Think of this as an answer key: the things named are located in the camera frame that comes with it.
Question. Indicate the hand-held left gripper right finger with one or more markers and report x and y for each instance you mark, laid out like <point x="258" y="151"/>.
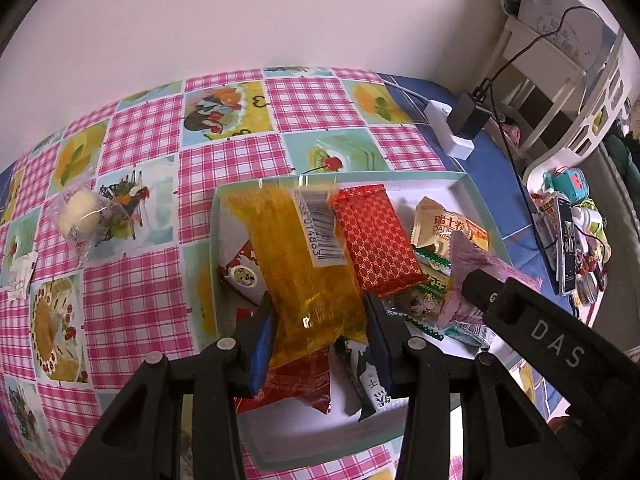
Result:
<point x="380" y="355"/>

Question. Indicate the dark green white snack packet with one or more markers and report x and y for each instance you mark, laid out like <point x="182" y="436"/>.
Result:
<point x="365" y="401"/>

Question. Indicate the black smartphone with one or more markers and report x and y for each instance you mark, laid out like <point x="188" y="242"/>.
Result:
<point x="565" y="245"/>

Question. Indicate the green cookie packet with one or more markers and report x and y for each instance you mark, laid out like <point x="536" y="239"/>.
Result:
<point x="425" y="300"/>

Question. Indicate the pale teal white snack packet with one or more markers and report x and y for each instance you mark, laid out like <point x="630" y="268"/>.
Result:
<point x="467" y="333"/>

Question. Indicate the pink cloth item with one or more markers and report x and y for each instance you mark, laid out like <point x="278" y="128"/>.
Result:
<point x="512" y="133"/>

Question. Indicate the blue table cover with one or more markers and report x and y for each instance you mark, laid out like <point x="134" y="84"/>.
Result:
<point x="495" y="185"/>

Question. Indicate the black power adapter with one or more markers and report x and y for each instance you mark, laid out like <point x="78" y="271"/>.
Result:
<point x="467" y="116"/>

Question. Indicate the white wooden rack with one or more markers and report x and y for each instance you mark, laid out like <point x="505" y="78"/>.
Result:
<point x="550" y="105"/>

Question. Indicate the white power strip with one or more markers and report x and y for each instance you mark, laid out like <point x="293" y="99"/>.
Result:
<point x="440" y="116"/>

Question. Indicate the teal toy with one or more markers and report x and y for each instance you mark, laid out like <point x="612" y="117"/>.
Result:
<point x="567" y="182"/>

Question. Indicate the red patterned snack packet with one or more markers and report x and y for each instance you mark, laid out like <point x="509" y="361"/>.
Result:
<point x="375" y="240"/>

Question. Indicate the yellow translucent snack packet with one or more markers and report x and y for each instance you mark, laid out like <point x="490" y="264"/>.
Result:
<point x="300" y="270"/>

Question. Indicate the pink checked printed tablecloth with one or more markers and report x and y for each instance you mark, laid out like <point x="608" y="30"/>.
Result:
<point x="150" y="125"/>

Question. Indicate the dark green clothing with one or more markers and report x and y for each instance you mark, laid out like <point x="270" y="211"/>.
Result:
<point x="625" y="160"/>

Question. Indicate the white panda snack packet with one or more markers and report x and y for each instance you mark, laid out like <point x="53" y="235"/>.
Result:
<point x="240" y="272"/>

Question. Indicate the pink snack packet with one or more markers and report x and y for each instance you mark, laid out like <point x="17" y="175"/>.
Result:
<point x="467" y="255"/>

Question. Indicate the beige orange snack packet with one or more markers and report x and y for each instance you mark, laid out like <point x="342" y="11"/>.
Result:
<point x="440" y="225"/>

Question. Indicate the white printed board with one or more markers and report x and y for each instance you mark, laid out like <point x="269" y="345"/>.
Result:
<point x="565" y="30"/>

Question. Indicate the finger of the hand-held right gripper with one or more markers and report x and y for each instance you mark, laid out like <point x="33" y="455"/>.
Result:
<point x="480" y="287"/>

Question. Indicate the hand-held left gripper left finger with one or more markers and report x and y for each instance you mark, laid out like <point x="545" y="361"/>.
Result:
<point x="260" y="355"/>

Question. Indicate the white tray with teal rim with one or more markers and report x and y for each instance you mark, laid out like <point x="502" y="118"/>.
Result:
<point x="280" y="435"/>

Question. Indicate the small white sachet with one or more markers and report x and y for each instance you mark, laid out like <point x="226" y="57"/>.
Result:
<point x="20" y="277"/>

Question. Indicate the clear packet with white bun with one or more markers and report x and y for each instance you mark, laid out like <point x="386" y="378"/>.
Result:
<point x="77" y="212"/>

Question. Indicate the red glossy snack packet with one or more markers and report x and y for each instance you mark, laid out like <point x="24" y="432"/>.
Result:
<point x="295" y="380"/>

